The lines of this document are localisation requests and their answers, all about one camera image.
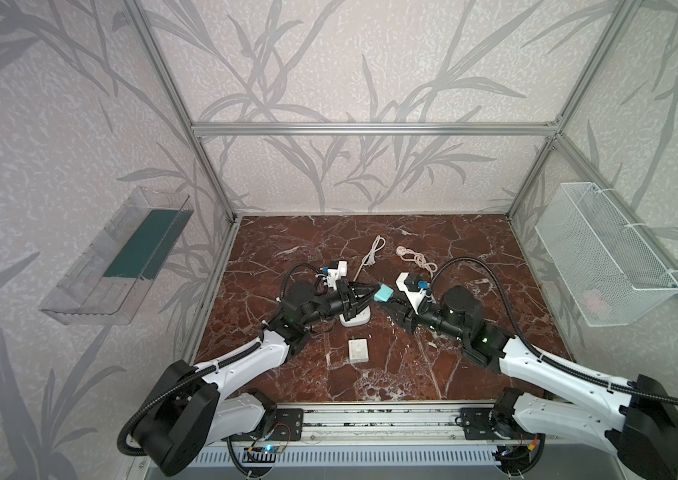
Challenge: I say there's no white square power strip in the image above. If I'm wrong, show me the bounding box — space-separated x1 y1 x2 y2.
339 306 371 328

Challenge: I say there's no white square plug adapter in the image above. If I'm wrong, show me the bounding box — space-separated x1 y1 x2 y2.
348 339 370 364

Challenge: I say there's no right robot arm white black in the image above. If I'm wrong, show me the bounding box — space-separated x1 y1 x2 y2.
374 258 678 479

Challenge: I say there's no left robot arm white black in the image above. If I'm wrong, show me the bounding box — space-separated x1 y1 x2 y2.
116 279 392 476

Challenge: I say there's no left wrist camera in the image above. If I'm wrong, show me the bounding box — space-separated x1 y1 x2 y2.
321 260 348 289

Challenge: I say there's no white power strip cable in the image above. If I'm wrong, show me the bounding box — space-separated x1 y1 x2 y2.
353 235 387 283

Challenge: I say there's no pink power strip cable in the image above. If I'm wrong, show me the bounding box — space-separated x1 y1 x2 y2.
395 245 439 278

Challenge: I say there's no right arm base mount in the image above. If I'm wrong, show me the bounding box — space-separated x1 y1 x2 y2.
455 407 537 443

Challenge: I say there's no aluminium front rail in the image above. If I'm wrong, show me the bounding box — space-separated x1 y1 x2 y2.
128 400 637 448

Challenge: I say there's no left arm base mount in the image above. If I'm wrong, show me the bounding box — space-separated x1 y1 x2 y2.
241 407 305 442

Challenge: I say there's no white wire mesh basket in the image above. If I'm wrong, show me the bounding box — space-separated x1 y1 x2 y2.
536 182 678 328

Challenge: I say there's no clear plastic wall bin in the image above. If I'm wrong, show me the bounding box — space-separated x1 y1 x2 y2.
39 187 194 326

